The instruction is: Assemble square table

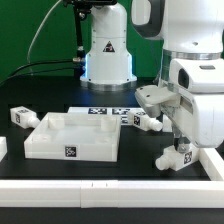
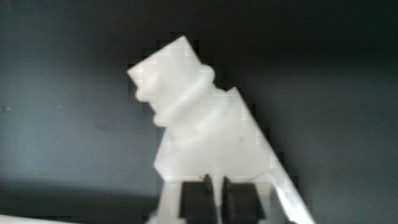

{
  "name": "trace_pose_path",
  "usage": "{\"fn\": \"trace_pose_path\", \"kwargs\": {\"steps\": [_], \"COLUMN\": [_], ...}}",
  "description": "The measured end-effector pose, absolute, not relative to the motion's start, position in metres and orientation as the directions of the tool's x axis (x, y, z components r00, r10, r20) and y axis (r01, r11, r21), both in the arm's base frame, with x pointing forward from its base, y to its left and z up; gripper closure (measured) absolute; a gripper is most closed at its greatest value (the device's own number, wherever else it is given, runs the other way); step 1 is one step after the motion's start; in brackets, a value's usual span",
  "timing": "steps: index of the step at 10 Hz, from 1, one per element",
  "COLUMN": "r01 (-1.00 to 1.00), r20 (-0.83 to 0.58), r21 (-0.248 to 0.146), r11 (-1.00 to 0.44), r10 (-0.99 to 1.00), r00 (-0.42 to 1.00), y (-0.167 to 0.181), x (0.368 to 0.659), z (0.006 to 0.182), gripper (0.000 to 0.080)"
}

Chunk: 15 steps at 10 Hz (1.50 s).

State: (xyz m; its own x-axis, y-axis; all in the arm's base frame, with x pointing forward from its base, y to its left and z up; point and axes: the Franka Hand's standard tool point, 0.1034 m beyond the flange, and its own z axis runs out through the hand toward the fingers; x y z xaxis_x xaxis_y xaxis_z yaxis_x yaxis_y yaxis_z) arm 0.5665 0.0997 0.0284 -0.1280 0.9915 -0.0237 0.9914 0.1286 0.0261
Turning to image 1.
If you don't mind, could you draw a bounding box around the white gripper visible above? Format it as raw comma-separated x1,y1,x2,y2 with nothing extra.
135,59,224,153

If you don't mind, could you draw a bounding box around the white square table top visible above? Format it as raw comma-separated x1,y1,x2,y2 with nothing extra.
24,113,121,162

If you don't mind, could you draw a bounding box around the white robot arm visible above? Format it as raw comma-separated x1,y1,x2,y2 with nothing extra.
80,0,224,148

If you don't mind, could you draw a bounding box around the white sheet with tags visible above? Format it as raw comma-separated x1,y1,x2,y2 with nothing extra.
68,107,133,125

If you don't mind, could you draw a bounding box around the white block left edge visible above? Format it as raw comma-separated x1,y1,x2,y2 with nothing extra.
0,137,7,162

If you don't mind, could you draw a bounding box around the white fence wall rail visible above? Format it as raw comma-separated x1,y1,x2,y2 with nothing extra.
0,149,224,208

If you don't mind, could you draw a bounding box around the black cable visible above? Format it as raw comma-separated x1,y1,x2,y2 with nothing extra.
0,59,83,87

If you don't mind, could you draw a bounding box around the black camera pole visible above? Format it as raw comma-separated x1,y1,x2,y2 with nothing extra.
62,0,117,66

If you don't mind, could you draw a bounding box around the grey cable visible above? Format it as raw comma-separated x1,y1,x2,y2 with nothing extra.
26,0,64,64

